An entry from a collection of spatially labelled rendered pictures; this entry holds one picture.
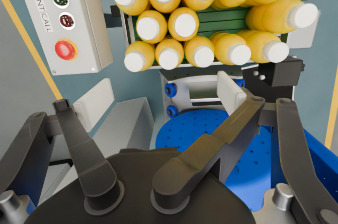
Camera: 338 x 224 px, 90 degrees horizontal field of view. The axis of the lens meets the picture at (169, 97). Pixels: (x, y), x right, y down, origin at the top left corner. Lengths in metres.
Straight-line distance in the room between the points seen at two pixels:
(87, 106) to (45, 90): 1.81
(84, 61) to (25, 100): 1.79
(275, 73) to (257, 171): 0.26
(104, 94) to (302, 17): 0.35
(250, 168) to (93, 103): 0.30
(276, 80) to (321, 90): 1.50
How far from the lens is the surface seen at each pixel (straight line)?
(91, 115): 0.17
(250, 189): 0.36
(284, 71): 0.53
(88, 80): 1.70
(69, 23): 0.37
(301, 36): 0.70
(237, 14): 0.56
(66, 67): 0.41
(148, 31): 0.34
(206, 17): 0.54
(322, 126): 2.24
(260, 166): 0.39
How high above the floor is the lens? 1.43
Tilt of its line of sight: 66 degrees down
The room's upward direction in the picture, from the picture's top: 175 degrees counter-clockwise
